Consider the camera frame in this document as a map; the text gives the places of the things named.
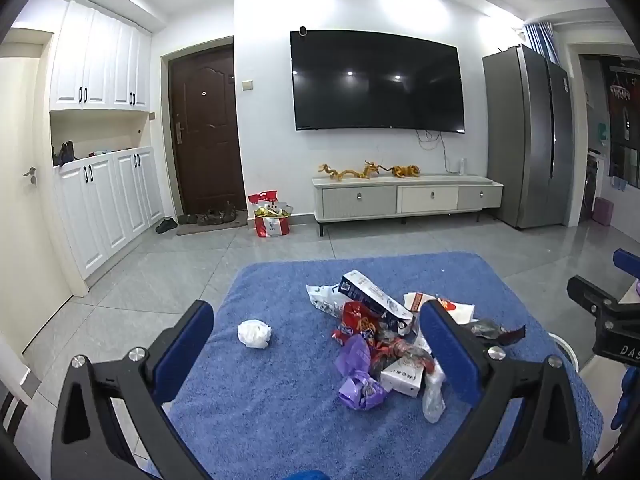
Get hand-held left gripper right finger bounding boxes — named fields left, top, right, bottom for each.
left=419, top=300, right=601, bottom=480

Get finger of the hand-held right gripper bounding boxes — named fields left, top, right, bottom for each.
left=566, top=274, right=632, bottom=322
left=612, top=247, right=640, bottom=282

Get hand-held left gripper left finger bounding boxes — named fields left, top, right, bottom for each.
left=50, top=300, right=216, bottom=480

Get blue and white carton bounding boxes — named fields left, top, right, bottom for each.
left=339, top=269, right=416, bottom=336

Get purple plastic bag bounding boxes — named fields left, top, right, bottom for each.
left=335, top=333, right=387, bottom=411

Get person's right hand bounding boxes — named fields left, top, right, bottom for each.
left=616, top=367, right=640, bottom=432

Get white and red paper packet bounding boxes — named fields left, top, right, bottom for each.
left=402, top=291, right=477, bottom=324

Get dark crumpled wrapper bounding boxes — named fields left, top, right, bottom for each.
left=465, top=318, right=527, bottom=347

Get small white box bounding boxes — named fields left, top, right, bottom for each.
left=379, top=357, right=426, bottom=399

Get pink stool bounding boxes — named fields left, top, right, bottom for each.
left=592, top=197, right=615, bottom=226

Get crumpled white tissue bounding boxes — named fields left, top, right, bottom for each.
left=236, top=319, right=274, bottom=350

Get red snack wrapper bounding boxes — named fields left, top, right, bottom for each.
left=332, top=301, right=387, bottom=349

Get blue fluffy mat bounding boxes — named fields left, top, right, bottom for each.
left=167, top=252, right=604, bottom=480

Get brown doormat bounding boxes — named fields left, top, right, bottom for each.
left=175, top=212, right=249, bottom=236

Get brown boots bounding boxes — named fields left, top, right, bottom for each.
left=197, top=202, right=239, bottom=226

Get white printed plastic bag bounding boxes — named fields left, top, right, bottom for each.
left=306, top=283, right=352, bottom=319

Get red gift bag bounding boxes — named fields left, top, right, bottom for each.
left=248, top=189, right=294, bottom=238

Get grey refrigerator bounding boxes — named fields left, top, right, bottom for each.
left=482, top=43, right=574, bottom=231

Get white floor cabinet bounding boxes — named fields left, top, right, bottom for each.
left=53, top=145, right=165, bottom=281

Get white television cabinet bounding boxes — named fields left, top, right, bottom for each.
left=312, top=172, right=504, bottom=238

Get chair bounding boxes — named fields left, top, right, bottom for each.
left=0, top=332, right=42, bottom=443

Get dark brown entrance door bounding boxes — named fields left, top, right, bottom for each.
left=168, top=43, right=241, bottom=221

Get dark bag on shelf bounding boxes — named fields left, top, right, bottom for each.
left=52, top=140, right=76, bottom=167

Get blue curtain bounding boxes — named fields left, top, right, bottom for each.
left=522, top=22, right=559, bottom=64

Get television cables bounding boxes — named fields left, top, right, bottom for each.
left=415, top=130, right=451, bottom=174

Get cream door with handle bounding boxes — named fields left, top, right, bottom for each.
left=0, top=30, right=73, bottom=343

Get black wall television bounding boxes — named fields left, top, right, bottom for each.
left=289, top=29, right=466, bottom=134

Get white wall cabinet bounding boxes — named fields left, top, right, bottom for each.
left=49, top=0, right=153, bottom=112

